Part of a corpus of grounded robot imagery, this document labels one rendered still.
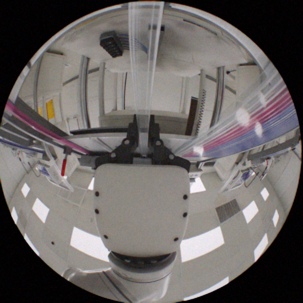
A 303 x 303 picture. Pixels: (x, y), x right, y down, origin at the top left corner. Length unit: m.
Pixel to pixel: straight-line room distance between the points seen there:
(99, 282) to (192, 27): 0.54
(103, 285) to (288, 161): 8.56
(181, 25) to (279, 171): 8.51
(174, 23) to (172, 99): 1.70
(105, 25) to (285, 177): 8.80
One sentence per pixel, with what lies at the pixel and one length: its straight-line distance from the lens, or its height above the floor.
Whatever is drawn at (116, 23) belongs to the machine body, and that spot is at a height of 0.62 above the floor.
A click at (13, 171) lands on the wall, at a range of 7.83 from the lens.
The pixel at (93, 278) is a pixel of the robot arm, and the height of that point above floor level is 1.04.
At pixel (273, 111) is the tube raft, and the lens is 0.16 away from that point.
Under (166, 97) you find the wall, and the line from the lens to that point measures 1.89.
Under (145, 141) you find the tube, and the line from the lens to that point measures 0.15.
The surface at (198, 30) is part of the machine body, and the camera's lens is 0.40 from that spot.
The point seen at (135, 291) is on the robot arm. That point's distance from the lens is 0.15.
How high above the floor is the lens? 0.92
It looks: 33 degrees up
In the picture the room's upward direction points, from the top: 176 degrees counter-clockwise
